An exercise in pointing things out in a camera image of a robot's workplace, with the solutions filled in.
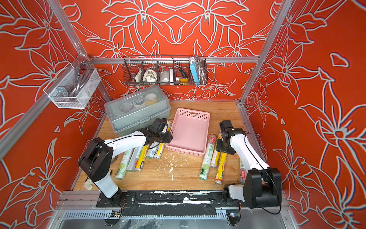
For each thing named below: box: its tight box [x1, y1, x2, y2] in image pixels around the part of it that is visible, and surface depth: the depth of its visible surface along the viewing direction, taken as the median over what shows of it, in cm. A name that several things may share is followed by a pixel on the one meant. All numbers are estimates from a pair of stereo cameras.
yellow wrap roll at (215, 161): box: [210, 129, 223, 169], surface depth 86 cm
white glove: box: [82, 178, 94, 191], surface depth 79 cm
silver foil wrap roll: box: [145, 141, 160, 160], surface depth 88 cm
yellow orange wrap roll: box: [214, 152, 228, 186], surface depth 83 cm
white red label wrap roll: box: [239, 160, 247, 184], surface depth 79 cm
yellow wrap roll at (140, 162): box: [134, 144, 150, 173], surface depth 86 cm
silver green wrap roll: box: [126, 146, 141, 173], surface depth 84 cm
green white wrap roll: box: [199, 134, 217, 181], surface depth 86 cm
